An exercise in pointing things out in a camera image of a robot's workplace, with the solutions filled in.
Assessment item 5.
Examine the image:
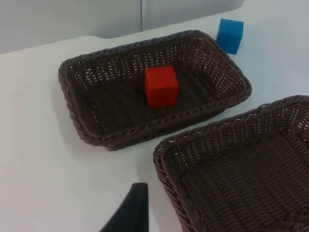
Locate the dark brown wicker basket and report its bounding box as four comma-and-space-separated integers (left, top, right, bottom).
57, 29, 253, 151
153, 95, 309, 232

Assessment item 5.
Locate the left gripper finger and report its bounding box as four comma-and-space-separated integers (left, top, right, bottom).
98, 183, 150, 232

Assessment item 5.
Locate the blue cube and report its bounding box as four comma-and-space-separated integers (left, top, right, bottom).
215, 18, 244, 55

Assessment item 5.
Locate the red cube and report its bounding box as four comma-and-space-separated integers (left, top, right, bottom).
144, 65, 179, 108

